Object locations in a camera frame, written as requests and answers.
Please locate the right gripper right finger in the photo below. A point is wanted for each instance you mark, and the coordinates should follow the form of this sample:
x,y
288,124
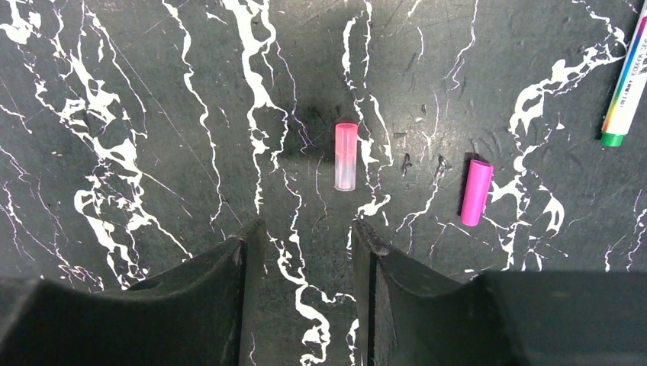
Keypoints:
x,y
410,314

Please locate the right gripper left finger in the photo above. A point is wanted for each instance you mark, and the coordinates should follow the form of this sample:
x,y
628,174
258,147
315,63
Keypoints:
x,y
200,312

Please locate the magenta pen cap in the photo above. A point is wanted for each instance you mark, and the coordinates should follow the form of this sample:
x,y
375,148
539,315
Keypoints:
x,y
477,186

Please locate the translucent pink pen cap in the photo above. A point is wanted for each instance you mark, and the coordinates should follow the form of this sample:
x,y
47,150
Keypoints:
x,y
346,143

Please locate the green tipped white marker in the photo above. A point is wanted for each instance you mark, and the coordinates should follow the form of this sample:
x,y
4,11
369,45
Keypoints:
x,y
629,88

